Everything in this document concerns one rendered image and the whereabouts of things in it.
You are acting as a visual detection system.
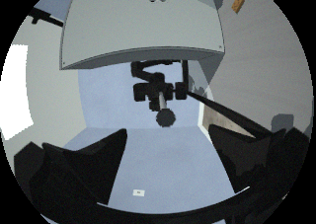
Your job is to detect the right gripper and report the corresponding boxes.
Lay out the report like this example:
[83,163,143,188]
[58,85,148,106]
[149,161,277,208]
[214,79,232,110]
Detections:
[133,82,188,102]

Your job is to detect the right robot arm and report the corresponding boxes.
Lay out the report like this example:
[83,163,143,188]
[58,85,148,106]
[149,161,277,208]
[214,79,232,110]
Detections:
[130,60,181,112]

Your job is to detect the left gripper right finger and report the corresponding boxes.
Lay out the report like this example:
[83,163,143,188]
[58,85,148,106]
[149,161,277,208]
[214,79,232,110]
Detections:
[208,124,286,193]

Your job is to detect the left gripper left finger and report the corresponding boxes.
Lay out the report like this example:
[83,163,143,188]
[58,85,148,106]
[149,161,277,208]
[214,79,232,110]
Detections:
[41,128,127,205]

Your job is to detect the small orange flat bar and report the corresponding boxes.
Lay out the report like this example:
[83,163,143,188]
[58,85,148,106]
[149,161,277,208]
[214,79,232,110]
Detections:
[231,0,245,13]

